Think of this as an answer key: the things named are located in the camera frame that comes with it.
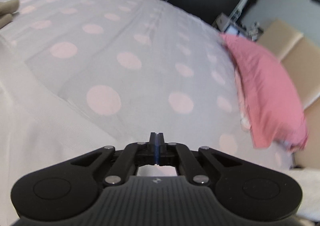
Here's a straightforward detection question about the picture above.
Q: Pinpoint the beige garment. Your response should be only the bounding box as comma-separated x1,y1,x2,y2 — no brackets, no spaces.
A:
0,0,20,29

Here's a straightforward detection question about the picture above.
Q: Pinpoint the pink pillow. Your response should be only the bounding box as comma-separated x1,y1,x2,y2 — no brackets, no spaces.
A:
220,33,309,153

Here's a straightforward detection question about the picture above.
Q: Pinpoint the white cloth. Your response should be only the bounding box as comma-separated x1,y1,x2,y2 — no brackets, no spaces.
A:
292,168,320,221

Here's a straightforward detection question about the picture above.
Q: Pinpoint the pink polka dot bed sheet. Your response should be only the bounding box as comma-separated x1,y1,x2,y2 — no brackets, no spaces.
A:
0,0,295,179

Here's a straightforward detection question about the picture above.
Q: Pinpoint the white nightstand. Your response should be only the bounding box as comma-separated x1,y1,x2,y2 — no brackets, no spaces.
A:
212,13,263,41

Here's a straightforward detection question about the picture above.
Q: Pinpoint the beige padded headboard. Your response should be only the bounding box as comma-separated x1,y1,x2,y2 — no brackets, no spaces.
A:
257,18,320,169

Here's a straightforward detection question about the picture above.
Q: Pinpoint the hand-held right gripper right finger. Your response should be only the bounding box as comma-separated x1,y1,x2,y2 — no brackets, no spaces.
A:
157,132,242,186

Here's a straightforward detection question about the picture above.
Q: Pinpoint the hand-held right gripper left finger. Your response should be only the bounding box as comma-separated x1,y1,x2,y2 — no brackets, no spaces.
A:
71,132,157,186

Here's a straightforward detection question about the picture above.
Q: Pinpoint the cream white garment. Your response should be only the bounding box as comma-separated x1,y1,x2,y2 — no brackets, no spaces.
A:
0,33,140,226

